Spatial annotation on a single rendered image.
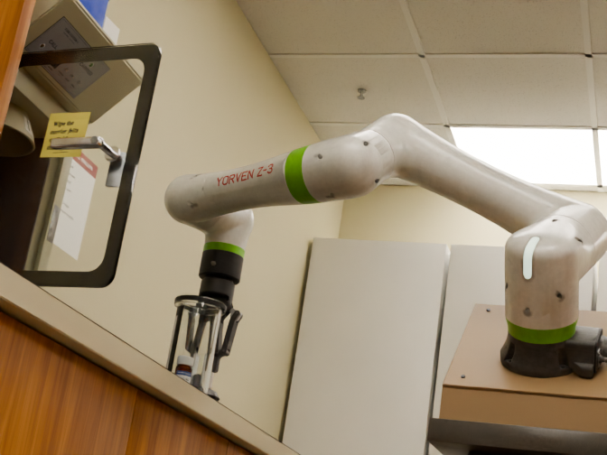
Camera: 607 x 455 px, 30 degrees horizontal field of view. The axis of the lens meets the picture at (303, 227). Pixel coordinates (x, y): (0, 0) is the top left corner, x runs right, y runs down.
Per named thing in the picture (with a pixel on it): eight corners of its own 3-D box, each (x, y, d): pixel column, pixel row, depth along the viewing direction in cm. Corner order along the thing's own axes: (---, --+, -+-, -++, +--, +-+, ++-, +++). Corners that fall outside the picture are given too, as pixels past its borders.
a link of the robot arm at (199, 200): (317, 212, 227) (322, 162, 231) (281, 191, 219) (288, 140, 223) (186, 236, 249) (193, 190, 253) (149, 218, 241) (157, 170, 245)
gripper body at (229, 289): (242, 287, 250) (235, 328, 247) (206, 285, 253) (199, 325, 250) (231, 276, 243) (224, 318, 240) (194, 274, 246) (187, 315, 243)
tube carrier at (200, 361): (147, 396, 224) (167, 292, 231) (167, 407, 233) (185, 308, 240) (198, 401, 221) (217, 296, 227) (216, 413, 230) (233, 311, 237)
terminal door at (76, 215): (-53, 283, 176) (6, 56, 189) (112, 288, 163) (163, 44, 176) (-57, 283, 175) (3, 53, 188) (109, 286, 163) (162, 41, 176)
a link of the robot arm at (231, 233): (267, 203, 255) (231, 208, 262) (230, 182, 246) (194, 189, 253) (257, 262, 250) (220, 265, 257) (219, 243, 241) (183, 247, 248)
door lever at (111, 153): (66, 163, 174) (70, 148, 175) (118, 162, 170) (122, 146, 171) (46, 149, 170) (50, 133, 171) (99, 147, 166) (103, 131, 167)
